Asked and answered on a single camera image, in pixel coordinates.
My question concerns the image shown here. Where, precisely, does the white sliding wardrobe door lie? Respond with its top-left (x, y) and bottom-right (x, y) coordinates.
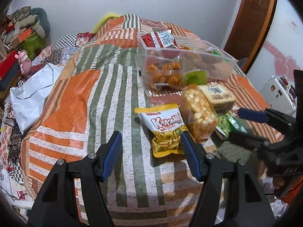
top-left (246, 0), bottom-right (303, 104)

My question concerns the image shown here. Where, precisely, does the yellow foam tube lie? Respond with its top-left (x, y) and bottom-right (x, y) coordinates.
top-left (93, 13), bottom-right (122, 33)

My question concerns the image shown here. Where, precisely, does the long cracker pack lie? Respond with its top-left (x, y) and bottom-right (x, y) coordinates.
top-left (198, 83), bottom-right (237, 115)

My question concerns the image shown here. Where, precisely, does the yellow white snack bag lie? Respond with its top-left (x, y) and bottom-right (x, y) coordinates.
top-left (134, 103), bottom-right (190, 158)

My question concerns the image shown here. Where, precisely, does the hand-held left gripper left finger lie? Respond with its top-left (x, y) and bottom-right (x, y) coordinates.
top-left (27, 131), bottom-right (123, 227)

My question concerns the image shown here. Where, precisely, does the green snack packet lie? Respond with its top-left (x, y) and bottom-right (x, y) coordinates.
top-left (210, 48), bottom-right (231, 63)

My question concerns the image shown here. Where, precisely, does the clear puffed snack pack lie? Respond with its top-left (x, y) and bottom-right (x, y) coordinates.
top-left (179, 84), bottom-right (219, 143)

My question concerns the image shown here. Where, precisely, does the white plastic bag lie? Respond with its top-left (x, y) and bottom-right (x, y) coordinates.
top-left (9, 63), bottom-right (65, 134)

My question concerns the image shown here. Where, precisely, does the grey bag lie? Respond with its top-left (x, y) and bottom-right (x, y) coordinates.
top-left (237, 57), bottom-right (249, 74)

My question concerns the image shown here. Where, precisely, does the beige plush toy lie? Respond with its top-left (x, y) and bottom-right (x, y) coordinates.
top-left (5, 14), bottom-right (46, 43)

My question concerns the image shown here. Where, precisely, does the orange ball snack packet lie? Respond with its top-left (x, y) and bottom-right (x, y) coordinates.
top-left (145, 57), bottom-right (187, 91)

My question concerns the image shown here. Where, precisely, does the red snack bag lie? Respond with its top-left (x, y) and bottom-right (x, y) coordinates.
top-left (141, 28), bottom-right (178, 50)

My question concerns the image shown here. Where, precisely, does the green jelly cup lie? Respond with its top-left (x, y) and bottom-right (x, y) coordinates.
top-left (185, 69), bottom-right (209, 86)

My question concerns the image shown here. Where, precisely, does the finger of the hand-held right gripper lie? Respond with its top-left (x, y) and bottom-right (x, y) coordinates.
top-left (228, 131), bottom-right (271, 151)
top-left (237, 107), bottom-right (297, 133)

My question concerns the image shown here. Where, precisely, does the striped patchwork blanket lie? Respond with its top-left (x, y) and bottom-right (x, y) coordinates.
top-left (20, 14), bottom-right (284, 227)

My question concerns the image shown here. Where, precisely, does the pink toy figure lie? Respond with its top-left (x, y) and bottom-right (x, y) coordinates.
top-left (15, 50), bottom-right (32, 76)

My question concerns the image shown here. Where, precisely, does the grey cushion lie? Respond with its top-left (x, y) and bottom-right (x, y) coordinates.
top-left (30, 7), bottom-right (51, 39)

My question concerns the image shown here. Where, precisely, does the checkered patchwork quilt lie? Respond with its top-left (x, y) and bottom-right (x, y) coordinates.
top-left (0, 32), bottom-right (95, 194)

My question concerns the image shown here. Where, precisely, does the green pea packet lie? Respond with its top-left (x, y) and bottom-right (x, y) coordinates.
top-left (214, 112), bottom-right (248, 140)

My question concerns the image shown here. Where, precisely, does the clear plastic container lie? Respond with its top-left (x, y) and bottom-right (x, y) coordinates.
top-left (138, 30), bottom-right (239, 92)

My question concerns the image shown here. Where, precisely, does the person's right hand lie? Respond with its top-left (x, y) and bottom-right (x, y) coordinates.
top-left (272, 176), bottom-right (288, 191)

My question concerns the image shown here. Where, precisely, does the grey box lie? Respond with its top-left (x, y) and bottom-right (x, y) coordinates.
top-left (0, 64), bottom-right (23, 93)

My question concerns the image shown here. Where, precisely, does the orange box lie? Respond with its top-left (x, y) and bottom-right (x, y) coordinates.
top-left (10, 27), bottom-right (34, 51)

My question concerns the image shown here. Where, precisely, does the patterned dark cloth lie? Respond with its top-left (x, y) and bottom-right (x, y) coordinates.
top-left (7, 6), bottom-right (31, 22)

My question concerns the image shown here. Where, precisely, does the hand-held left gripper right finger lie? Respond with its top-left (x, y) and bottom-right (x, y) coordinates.
top-left (180, 131), bottom-right (276, 227)

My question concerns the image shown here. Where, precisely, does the wooden door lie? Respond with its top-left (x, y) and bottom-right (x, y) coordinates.
top-left (223, 0), bottom-right (277, 60)

